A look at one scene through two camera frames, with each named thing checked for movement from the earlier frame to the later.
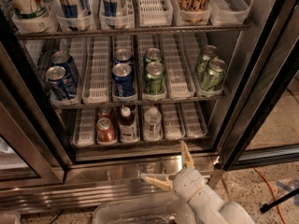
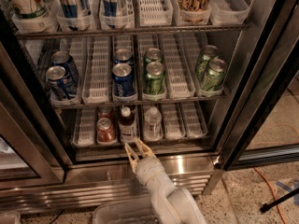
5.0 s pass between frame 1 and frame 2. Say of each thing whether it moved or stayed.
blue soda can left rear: stayed
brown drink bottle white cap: stayed
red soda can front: stayed
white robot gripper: moved
